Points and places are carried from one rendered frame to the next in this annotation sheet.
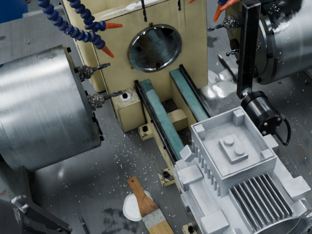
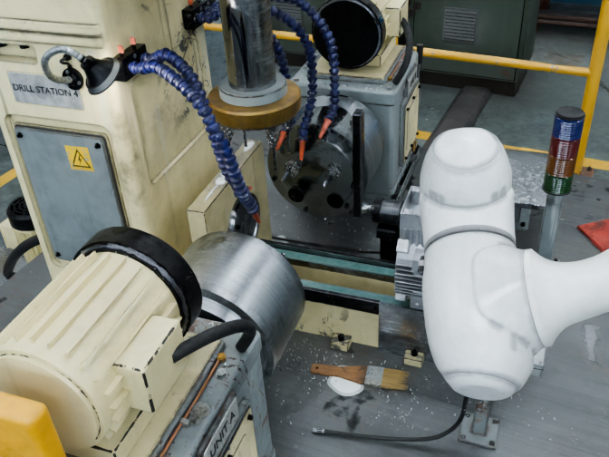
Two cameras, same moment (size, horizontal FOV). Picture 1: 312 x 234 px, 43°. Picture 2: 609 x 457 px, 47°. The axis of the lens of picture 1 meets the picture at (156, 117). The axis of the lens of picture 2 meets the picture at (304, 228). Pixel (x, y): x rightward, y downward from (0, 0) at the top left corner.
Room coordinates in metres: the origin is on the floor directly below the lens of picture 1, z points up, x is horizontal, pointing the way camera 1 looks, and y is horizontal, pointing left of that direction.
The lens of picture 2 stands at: (-0.03, 0.94, 1.89)
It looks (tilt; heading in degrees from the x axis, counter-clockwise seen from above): 35 degrees down; 304
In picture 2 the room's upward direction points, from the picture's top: 4 degrees counter-clockwise
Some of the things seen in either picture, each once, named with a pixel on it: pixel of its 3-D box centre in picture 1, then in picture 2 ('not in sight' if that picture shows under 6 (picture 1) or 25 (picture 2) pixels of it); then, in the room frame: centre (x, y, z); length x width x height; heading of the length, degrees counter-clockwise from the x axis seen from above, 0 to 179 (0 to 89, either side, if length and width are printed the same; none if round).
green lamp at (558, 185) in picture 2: not in sight; (557, 179); (0.22, -0.46, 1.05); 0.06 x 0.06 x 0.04
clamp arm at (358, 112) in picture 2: (247, 55); (359, 165); (0.59, -0.21, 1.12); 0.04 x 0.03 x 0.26; 12
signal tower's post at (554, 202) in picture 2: not in sight; (555, 196); (0.22, -0.46, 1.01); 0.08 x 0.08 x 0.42; 12
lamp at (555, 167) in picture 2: not in sight; (561, 161); (0.22, -0.46, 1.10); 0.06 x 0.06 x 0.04
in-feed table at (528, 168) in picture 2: not in sight; (500, 191); (0.40, -0.66, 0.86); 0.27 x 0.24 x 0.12; 102
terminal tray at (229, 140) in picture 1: (231, 152); (435, 218); (0.37, -0.12, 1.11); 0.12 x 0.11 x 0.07; 13
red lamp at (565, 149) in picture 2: not in sight; (565, 143); (0.22, -0.46, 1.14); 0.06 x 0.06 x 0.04
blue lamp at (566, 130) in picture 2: not in sight; (568, 124); (0.22, -0.46, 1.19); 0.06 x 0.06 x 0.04
